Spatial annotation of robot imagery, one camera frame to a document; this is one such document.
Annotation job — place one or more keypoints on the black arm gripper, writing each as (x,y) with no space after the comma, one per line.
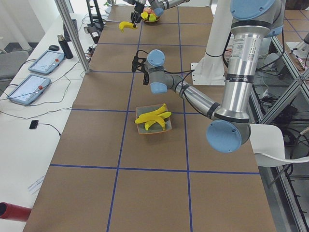
(137,9)

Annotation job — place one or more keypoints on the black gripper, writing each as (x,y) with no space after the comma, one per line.
(146,74)

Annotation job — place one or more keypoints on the yellow banana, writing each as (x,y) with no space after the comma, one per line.
(158,119)
(164,115)
(160,110)
(124,24)

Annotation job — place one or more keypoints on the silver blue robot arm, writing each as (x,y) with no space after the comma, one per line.
(252,21)

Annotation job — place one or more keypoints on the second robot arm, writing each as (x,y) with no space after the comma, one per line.
(159,6)

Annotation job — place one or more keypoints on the woven wicker basket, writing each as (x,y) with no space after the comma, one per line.
(155,21)

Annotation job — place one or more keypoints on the grey square plate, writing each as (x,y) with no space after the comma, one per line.
(156,128)

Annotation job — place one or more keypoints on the yellow green starfruit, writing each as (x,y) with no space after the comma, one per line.
(145,16)

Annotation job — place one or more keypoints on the red apple left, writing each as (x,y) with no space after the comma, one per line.
(148,10)

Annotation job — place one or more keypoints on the green apple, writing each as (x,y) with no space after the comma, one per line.
(152,17)

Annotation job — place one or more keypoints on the black water bottle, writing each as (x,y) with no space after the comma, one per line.
(64,46)

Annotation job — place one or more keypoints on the black computer mouse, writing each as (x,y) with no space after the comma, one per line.
(54,48)

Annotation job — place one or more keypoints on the upper teach pendant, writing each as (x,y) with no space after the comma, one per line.
(47,62)

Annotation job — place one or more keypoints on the teach pendant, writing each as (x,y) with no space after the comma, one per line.
(47,62)
(29,89)

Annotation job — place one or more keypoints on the lower teach pendant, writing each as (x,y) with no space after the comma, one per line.
(29,89)

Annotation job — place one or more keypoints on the small black device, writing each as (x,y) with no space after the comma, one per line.
(33,124)

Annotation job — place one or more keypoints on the red fire extinguisher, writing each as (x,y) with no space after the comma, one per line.
(14,212)

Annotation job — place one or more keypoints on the aluminium frame post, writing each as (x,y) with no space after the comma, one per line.
(66,18)

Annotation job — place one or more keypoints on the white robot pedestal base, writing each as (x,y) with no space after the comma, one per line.
(210,70)

